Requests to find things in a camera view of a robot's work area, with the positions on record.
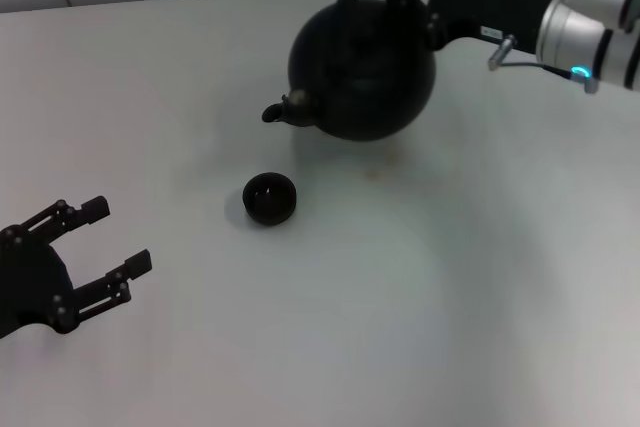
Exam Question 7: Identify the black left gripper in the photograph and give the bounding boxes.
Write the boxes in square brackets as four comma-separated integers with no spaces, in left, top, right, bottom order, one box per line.
[0,194,153,341]

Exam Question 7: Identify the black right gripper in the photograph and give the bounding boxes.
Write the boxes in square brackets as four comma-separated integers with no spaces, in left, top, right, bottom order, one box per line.
[382,0,559,56]

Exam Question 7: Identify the black round teapot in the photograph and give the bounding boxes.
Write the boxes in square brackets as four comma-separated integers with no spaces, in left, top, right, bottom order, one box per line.
[260,0,438,144]

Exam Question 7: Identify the small dark teacup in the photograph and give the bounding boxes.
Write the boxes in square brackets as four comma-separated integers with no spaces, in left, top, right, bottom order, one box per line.
[242,171,298,226]

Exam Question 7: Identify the grey right gripper cable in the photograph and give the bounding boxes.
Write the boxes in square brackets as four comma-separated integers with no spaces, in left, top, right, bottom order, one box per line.
[487,34,601,96]

